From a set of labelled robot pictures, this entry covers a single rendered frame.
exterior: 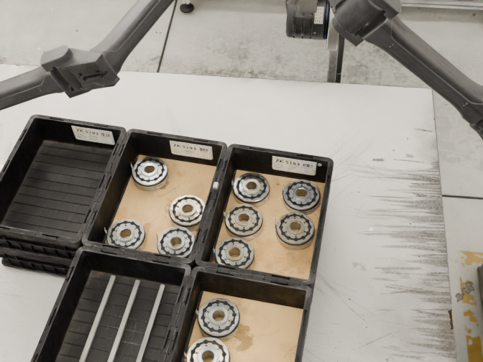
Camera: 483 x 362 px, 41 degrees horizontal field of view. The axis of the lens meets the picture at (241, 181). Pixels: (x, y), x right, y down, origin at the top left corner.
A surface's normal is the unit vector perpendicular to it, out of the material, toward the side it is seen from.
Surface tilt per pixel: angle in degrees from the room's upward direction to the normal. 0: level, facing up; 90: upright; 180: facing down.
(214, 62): 0
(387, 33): 88
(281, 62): 0
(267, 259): 0
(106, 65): 72
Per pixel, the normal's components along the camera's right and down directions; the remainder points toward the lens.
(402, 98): -0.03, -0.59
